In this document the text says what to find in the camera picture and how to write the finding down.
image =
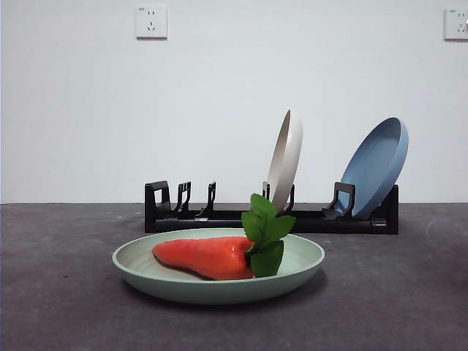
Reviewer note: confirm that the orange carrot with green leaves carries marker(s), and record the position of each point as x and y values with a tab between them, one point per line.
204	256

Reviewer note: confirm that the green plate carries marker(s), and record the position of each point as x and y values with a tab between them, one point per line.
219	292

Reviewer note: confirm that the cream plate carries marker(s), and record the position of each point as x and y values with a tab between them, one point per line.
287	161

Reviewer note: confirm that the black plate rack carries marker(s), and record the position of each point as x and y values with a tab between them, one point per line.
329	226

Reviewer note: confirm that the blue plate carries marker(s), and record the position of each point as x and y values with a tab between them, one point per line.
373	172

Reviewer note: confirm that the white wall socket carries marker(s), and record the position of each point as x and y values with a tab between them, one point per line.
151	22
456	24

